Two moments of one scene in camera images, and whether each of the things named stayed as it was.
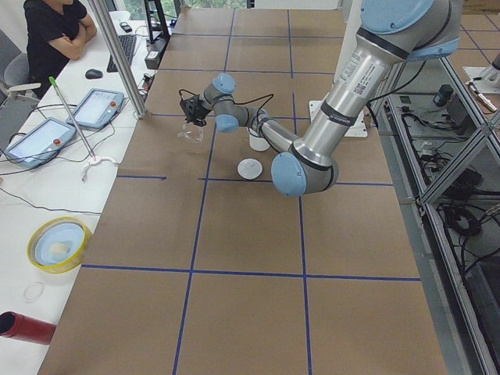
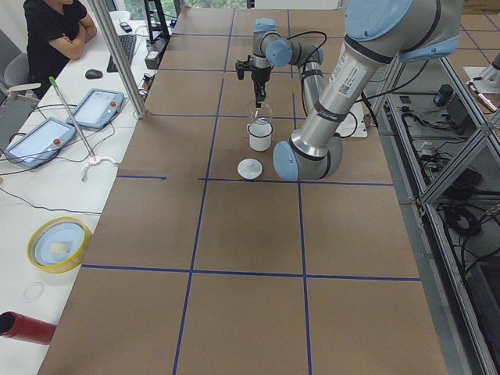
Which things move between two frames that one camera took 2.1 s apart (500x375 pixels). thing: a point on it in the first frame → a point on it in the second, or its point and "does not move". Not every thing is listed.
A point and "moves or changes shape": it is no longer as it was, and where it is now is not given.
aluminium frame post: [130, 83] does not move
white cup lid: [250, 169] does not move
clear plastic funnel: [191, 131] moves or changes shape
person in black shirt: [58, 30] does not move
